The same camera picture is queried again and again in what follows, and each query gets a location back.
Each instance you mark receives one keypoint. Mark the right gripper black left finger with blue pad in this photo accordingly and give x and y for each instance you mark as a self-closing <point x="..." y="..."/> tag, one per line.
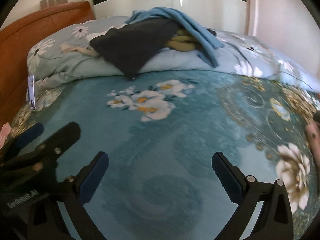
<point x="80" y="190"/>

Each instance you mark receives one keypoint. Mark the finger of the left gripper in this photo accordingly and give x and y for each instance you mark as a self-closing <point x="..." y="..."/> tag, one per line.
<point x="58" y="143"/>
<point x="22" y="140"/>

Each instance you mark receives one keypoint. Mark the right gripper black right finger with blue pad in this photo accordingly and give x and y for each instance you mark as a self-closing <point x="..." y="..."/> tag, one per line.
<point x="275" y="217"/>

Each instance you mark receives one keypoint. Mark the light blue garment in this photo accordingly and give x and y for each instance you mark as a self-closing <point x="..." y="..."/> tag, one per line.
<point x="207" y="40"/>

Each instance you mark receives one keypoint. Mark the small card tag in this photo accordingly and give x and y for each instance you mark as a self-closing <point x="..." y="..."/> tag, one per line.
<point x="31" y="95"/>

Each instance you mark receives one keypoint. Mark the light blue floral quilt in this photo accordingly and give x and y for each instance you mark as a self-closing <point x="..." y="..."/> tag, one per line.
<point x="54" y="61"/>

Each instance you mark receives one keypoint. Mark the orange wooden headboard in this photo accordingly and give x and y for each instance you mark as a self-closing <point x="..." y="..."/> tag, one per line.
<point x="19" y="37"/>

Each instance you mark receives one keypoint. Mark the pink fleece folded garment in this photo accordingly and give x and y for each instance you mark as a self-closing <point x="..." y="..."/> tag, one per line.
<point x="312" y="132"/>

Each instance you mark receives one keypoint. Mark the teal floral bed blanket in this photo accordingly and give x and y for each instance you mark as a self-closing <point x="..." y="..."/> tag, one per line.
<point x="160" y="132"/>

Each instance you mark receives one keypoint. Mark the grey folded garment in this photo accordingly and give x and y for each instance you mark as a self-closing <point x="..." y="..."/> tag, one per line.
<point x="316" y="117"/>

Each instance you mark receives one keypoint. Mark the dark navy garment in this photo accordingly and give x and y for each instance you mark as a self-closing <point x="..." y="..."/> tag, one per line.
<point x="132" y="46"/>

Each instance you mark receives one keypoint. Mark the olive yellow garment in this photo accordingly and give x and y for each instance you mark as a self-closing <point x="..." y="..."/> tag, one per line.
<point x="183" y="41"/>

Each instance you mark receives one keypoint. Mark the wall switch panel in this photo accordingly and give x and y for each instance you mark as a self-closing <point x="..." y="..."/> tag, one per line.
<point x="51" y="3"/>

